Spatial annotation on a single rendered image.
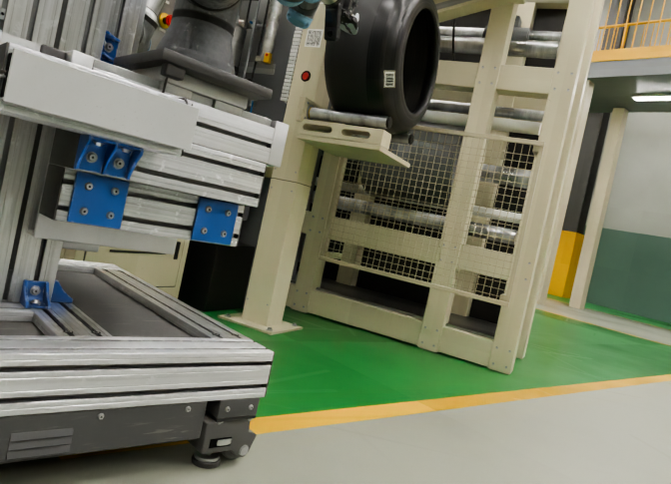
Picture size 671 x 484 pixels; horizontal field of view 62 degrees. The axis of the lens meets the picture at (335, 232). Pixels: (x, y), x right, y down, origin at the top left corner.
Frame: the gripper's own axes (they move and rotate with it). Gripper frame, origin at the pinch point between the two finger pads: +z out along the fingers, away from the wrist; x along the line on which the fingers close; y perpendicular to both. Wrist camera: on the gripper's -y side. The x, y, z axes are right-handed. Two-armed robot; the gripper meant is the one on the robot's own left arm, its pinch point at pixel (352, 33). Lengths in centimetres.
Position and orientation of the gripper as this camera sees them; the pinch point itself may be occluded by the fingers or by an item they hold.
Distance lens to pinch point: 201.2
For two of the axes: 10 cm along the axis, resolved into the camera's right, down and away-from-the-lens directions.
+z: 3.9, 1.9, 9.0
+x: -8.8, -2.0, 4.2
